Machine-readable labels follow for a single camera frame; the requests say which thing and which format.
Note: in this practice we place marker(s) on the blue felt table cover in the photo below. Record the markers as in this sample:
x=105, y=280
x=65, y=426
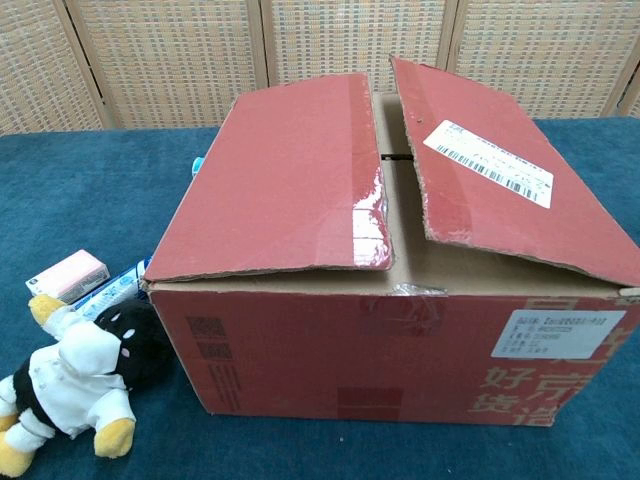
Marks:
x=75, y=200

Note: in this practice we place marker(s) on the light blue cylinder tube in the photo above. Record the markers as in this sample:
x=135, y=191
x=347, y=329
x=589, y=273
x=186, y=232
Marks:
x=198, y=166

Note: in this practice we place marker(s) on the woven rattan folding screen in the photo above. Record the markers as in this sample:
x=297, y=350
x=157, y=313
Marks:
x=175, y=60

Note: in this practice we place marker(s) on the black plush toy white coat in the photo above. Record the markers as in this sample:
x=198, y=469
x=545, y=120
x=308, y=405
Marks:
x=75, y=385

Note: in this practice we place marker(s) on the blue white tube package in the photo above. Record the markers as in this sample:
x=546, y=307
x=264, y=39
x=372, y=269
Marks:
x=115, y=290

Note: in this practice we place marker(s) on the red cardboard box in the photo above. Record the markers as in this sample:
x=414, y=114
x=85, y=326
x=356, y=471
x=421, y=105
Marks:
x=300, y=350

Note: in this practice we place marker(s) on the small pink carton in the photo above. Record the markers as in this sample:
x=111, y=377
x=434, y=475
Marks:
x=65, y=277

